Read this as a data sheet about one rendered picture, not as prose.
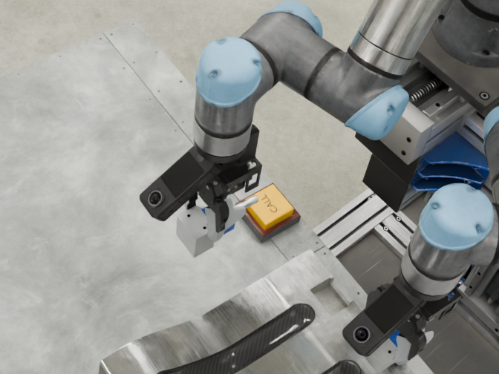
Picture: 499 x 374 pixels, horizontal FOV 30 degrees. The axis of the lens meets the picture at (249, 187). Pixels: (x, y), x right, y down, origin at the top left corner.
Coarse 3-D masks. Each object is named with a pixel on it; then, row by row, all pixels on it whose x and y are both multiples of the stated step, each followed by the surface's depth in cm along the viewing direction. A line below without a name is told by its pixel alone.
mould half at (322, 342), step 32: (256, 288) 140; (288, 288) 140; (192, 320) 136; (224, 320) 137; (256, 320) 137; (320, 320) 138; (352, 320) 138; (128, 352) 127; (160, 352) 128; (192, 352) 131; (288, 352) 135; (320, 352) 135; (352, 352) 135
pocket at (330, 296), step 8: (328, 280) 143; (320, 288) 143; (328, 288) 144; (336, 288) 142; (320, 296) 143; (328, 296) 143; (336, 296) 143; (344, 296) 142; (328, 304) 142; (336, 304) 142; (344, 304) 142; (328, 312) 141; (336, 312) 142
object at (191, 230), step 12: (240, 204) 142; (252, 204) 143; (180, 216) 137; (192, 216) 137; (204, 216) 137; (180, 228) 138; (192, 228) 136; (204, 228) 137; (192, 240) 136; (204, 240) 137; (192, 252) 139
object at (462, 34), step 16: (448, 0) 149; (464, 0) 144; (448, 16) 148; (464, 16) 145; (480, 16) 143; (496, 16) 142; (448, 32) 148; (464, 32) 146; (480, 32) 145; (496, 32) 145; (448, 48) 149; (464, 48) 147; (480, 48) 147; (496, 48) 147; (480, 64) 148; (496, 64) 149
